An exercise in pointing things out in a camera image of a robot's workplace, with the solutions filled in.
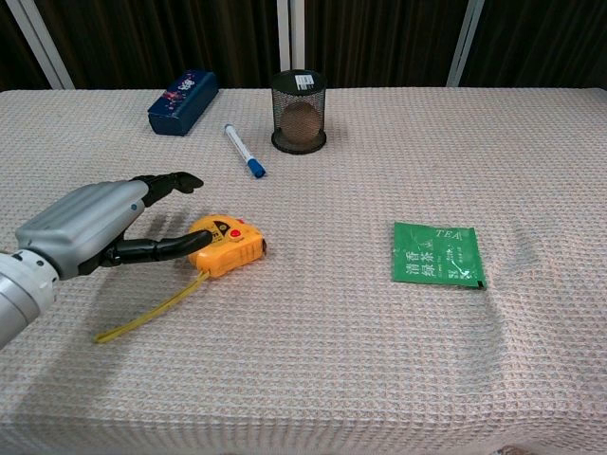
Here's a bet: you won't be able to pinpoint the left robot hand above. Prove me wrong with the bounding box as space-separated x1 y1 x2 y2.
14 172 213 281

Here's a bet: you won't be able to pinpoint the yellow tape measure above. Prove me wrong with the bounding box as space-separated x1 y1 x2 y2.
93 214 269 344

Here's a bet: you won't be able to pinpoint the blue rectangular box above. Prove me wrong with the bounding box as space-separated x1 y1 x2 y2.
147 69 220 137

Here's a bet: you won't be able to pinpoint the white marker blue cap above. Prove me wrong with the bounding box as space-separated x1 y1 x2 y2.
223 123 267 179

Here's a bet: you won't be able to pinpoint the black mesh pen holder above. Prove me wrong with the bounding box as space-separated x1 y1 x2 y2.
270 70 328 154

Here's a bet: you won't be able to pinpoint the green tea bag packet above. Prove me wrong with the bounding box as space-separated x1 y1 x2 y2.
391 221 488 290

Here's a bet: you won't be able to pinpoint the white metal frame post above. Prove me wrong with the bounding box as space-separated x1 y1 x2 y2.
276 0 306 73
446 0 486 88
5 0 76 90

